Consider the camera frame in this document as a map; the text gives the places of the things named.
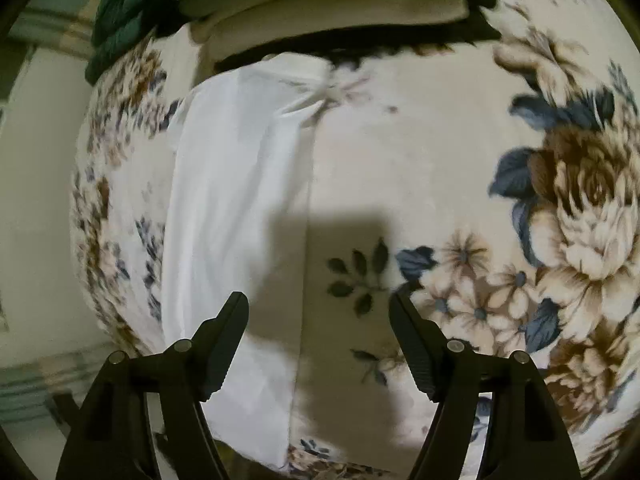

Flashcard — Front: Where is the white cloth garment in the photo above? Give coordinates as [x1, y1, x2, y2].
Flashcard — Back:
[161, 54, 332, 473]

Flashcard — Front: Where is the beige folded cloth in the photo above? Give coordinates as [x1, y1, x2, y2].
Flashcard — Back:
[167, 0, 471, 63]

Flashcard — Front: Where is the floral printed blanket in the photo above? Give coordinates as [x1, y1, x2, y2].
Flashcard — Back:
[70, 0, 640, 480]

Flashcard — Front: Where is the dark green quilted cloth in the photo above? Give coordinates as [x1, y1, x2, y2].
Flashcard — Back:
[84, 0, 173, 86]

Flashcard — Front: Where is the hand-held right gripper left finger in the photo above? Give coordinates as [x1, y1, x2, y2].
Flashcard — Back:
[55, 291, 250, 480]

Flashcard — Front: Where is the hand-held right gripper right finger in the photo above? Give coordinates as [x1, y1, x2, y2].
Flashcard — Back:
[388, 292, 583, 480]

